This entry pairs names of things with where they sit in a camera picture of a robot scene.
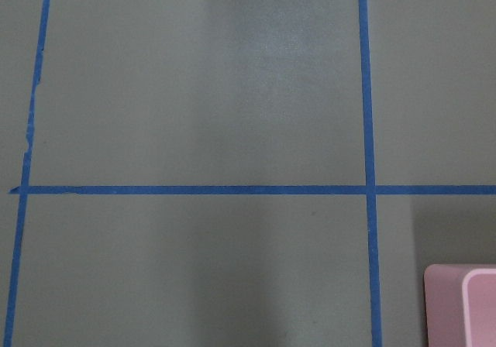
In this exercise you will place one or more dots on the pink plastic box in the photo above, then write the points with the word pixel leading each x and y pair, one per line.
pixel 460 304

